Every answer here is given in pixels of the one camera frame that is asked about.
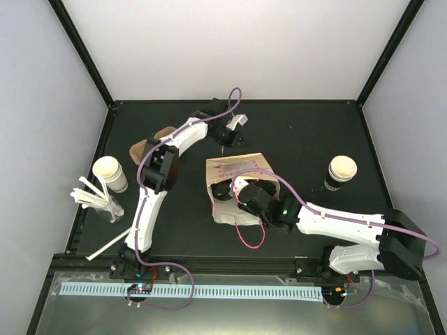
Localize cake print paper bag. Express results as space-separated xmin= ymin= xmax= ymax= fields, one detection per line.
xmin=205 ymin=151 xmax=282 ymax=249

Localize black paper coffee cup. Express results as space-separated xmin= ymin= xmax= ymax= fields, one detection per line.
xmin=210 ymin=179 xmax=233 ymax=201

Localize brown cardboard cup carrier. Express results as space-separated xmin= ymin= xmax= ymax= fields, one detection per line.
xmin=129 ymin=126 xmax=176 ymax=166

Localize black cup sideways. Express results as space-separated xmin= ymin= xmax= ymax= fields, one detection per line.
xmin=254 ymin=179 xmax=278 ymax=200

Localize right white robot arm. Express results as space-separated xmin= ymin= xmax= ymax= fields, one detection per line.
xmin=233 ymin=179 xmax=426 ymax=281

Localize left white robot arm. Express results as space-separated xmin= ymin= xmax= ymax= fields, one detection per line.
xmin=119 ymin=98 xmax=248 ymax=278

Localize right black paper cup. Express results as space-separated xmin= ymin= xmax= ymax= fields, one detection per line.
xmin=324 ymin=156 xmax=358 ymax=191

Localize white stacked paper cups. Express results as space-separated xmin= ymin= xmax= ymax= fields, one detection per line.
xmin=92 ymin=156 xmax=129 ymax=193

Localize small circuit board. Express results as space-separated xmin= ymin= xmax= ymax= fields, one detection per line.
xmin=127 ymin=283 xmax=153 ymax=295

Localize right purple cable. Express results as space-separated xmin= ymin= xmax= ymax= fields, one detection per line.
xmin=230 ymin=169 xmax=441 ymax=310

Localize purple cable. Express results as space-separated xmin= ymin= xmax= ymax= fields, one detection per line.
xmin=125 ymin=87 xmax=242 ymax=311
xmin=230 ymin=169 xmax=441 ymax=310

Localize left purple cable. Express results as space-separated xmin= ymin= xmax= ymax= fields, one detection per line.
xmin=125 ymin=87 xmax=242 ymax=311

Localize light blue cable duct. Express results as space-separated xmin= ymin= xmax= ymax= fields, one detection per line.
xmin=59 ymin=282 xmax=323 ymax=302

